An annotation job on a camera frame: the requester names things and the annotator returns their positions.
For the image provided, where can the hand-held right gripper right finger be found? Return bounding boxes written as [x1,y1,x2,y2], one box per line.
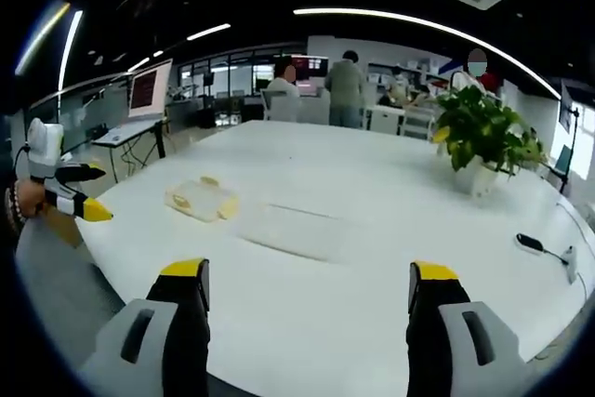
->
[405,260,529,397]

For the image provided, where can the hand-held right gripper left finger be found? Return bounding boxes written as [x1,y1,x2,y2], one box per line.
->
[76,258,211,397]

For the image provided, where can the person's left hand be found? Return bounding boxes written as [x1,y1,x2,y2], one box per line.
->
[16,179,53,219]

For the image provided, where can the white side desk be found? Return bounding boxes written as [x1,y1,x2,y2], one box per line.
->
[90,117,168,183]

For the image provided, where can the large display screen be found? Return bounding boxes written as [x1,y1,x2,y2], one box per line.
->
[126,58,174,120]

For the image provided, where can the black flat device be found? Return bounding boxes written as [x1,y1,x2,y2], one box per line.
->
[515,232,546,255]

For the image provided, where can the white plant pot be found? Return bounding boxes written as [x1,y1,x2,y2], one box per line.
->
[453,154,501,198]

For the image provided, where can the white office chair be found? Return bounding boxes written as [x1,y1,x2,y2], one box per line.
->
[259,88,301,122]

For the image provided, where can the green potted plant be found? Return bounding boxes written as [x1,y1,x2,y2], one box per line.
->
[432,85,549,179]

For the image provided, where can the black stand with monitor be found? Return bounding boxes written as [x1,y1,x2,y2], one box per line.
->
[555,80,585,196]

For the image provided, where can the red computer monitor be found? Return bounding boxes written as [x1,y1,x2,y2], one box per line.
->
[291,55,329,80]

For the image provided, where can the beaded bracelet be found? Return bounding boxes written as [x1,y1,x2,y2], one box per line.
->
[3,182,30,236]

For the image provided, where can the white cable plug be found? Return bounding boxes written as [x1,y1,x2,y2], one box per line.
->
[560,245,578,285]

